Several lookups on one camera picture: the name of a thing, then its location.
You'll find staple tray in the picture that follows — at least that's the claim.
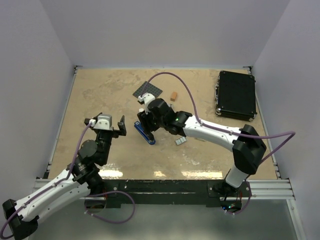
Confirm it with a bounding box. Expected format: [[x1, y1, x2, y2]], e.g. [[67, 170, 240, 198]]
[[175, 136, 187, 146]]

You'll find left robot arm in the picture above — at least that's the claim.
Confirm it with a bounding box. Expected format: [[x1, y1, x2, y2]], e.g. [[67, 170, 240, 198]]
[[0, 113, 127, 240]]

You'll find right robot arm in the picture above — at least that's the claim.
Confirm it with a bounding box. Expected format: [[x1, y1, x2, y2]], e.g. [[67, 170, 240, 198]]
[[137, 93, 267, 197]]

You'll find plain wooden block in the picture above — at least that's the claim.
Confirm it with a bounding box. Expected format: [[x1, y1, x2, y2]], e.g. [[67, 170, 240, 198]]
[[170, 91, 178, 102]]

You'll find grey studded baseplate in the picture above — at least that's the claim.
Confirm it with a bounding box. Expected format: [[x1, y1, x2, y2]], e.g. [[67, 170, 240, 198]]
[[132, 81, 163, 99]]

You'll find black case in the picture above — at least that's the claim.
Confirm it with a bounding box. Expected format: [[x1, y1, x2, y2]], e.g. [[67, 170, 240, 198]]
[[215, 70, 257, 122]]

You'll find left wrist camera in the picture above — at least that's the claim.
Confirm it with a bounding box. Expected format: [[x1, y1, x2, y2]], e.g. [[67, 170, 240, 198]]
[[88, 113, 114, 131]]

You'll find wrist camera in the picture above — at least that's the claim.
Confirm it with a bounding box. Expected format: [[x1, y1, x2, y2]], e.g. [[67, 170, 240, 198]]
[[88, 113, 114, 131], [137, 92, 156, 108]]

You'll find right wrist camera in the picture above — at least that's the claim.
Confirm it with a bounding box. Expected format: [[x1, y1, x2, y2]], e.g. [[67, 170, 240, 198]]
[[137, 92, 156, 108]]

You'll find black base frame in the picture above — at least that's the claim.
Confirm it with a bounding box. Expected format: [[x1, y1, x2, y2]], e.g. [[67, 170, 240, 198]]
[[85, 179, 252, 211]]

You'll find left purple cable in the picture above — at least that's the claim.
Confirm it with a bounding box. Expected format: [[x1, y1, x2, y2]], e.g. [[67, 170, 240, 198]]
[[0, 123, 136, 238]]

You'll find purple cable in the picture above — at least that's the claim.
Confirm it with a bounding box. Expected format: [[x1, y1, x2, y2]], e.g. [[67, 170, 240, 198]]
[[0, 123, 136, 238], [142, 72, 296, 216]]

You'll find aluminium rail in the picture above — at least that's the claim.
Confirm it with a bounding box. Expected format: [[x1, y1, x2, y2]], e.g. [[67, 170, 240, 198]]
[[31, 178, 297, 201]]

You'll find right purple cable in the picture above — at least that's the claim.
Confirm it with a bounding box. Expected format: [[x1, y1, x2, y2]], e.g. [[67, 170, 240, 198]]
[[142, 72, 296, 216]]

